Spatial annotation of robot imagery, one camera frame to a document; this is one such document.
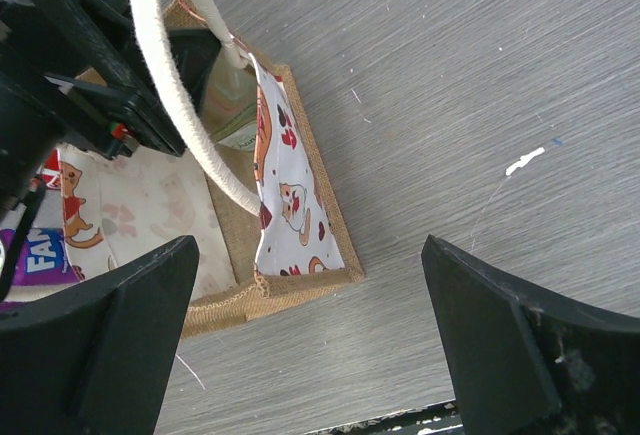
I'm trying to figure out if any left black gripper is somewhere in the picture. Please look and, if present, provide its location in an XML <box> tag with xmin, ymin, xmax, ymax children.
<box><xmin>1</xmin><ymin>0</ymin><xmax>186</xmax><ymax>212</ymax></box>

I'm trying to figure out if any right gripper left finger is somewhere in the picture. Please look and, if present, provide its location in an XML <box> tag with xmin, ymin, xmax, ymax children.
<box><xmin>1</xmin><ymin>236</ymin><xmax>199</xmax><ymax>434</ymax></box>

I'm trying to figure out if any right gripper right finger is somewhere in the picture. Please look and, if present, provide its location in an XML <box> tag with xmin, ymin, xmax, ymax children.
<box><xmin>421</xmin><ymin>236</ymin><xmax>639</xmax><ymax>434</ymax></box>

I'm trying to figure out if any clear glass green-cap bottle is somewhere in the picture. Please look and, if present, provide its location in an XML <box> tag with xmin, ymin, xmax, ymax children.
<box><xmin>201</xmin><ymin>55</ymin><xmax>257</xmax><ymax>152</ymax></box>

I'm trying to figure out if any jute canvas tote bag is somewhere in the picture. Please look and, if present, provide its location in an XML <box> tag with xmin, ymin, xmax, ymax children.
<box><xmin>58</xmin><ymin>0</ymin><xmax>363</xmax><ymax>336</ymax></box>

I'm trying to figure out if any red cola can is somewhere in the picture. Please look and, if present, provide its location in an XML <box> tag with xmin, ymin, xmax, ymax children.
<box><xmin>38</xmin><ymin>149</ymin><xmax>61</xmax><ymax>191</ymax></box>

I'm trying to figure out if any purple soda can right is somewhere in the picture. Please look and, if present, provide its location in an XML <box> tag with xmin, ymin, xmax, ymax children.
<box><xmin>1</xmin><ymin>228</ymin><xmax>81</xmax><ymax>311</ymax></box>

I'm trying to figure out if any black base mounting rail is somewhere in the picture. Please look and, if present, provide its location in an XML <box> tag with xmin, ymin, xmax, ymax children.
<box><xmin>312</xmin><ymin>400</ymin><xmax>464</xmax><ymax>435</ymax></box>

